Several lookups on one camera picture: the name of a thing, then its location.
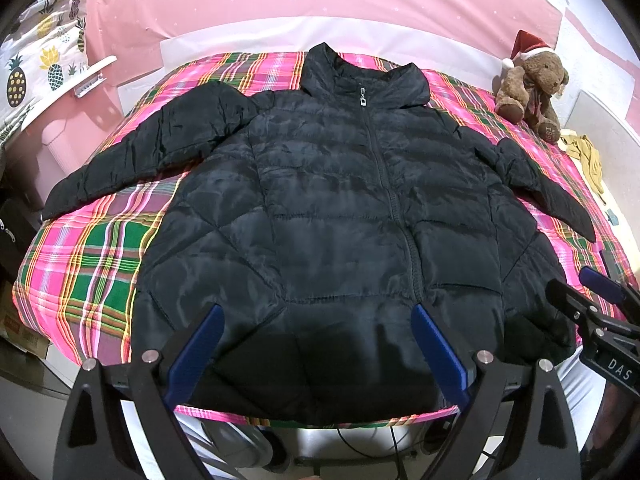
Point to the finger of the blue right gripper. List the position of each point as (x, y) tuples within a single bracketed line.
[(577, 308), (600, 284)]

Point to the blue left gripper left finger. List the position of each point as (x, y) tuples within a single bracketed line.
[(187, 354)]

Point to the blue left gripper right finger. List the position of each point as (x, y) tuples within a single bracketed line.
[(450, 366)]

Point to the black puffer jacket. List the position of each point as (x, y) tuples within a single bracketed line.
[(317, 218)]

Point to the grey board beside bed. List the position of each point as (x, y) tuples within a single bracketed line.
[(618, 146)]

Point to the pink plaid bed sheet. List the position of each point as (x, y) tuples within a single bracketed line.
[(77, 281)]

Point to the yellow cloth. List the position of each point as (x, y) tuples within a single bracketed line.
[(580, 147)]

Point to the brown teddy bear santa hat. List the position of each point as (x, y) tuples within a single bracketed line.
[(532, 75)]

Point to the pineapple print curtain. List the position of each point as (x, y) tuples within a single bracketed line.
[(45, 47)]

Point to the pink headboard cover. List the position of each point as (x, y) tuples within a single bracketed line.
[(145, 39)]

